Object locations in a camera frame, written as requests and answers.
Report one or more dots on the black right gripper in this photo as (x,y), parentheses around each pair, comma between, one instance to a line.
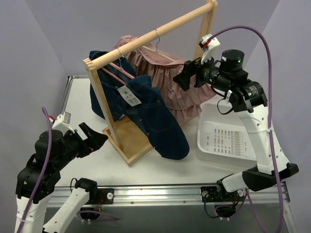
(197,74)

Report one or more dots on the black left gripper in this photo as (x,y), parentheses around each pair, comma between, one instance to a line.
(81,142)

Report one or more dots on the pink pleated skirt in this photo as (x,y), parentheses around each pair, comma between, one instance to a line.
(182,104)

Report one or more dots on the cream hanger with metal hook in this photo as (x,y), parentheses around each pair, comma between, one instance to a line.
(156,51)

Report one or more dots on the pink hanger with metal hook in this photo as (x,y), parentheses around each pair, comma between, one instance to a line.
(120,69)

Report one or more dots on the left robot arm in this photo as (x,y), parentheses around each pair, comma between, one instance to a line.
(54,150)

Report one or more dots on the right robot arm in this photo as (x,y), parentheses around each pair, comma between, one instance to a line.
(228,79)

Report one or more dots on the wooden clothes rack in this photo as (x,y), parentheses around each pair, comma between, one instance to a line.
(124,135)

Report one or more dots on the white paper price tag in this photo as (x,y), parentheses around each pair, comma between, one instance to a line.
(129,96)

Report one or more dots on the white plastic basket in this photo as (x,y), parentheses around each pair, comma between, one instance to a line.
(223,138)

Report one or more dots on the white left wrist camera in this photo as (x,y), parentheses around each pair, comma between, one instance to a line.
(61,122)

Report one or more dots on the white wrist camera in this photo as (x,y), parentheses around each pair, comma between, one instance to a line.
(209,47)
(61,122)

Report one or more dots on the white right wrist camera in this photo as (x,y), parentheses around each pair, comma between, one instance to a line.
(209,47)

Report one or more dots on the aluminium mounting rail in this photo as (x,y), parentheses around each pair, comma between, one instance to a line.
(168,195)

